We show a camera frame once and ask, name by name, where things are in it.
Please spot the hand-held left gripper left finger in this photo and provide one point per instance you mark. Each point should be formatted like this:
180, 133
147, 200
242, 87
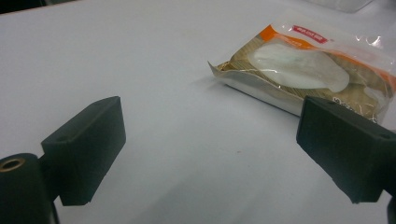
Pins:
85, 149

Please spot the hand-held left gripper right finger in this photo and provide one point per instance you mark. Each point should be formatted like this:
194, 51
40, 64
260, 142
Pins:
345, 146

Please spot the clear orange snack packet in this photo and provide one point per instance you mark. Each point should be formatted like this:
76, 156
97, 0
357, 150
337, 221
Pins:
299, 71

